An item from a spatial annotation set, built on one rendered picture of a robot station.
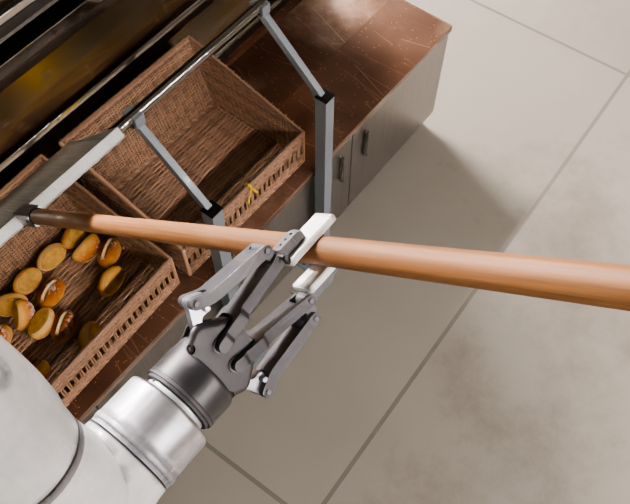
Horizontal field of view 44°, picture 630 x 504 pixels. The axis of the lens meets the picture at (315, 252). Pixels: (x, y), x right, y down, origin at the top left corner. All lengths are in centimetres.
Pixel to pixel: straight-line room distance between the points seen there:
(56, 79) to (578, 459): 204
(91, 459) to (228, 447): 212
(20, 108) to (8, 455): 174
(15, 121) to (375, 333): 144
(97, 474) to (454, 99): 305
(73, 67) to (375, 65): 107
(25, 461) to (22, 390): 5
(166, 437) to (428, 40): 241
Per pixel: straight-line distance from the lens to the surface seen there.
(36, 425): 59
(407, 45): 292
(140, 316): 228
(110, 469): 66
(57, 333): 230
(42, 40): 220
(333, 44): 290
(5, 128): 226
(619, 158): 353
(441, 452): 277
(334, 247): 74
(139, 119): 196
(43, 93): 229
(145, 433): 67
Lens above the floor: 263
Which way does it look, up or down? 60 degrees down
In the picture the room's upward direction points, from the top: straight up
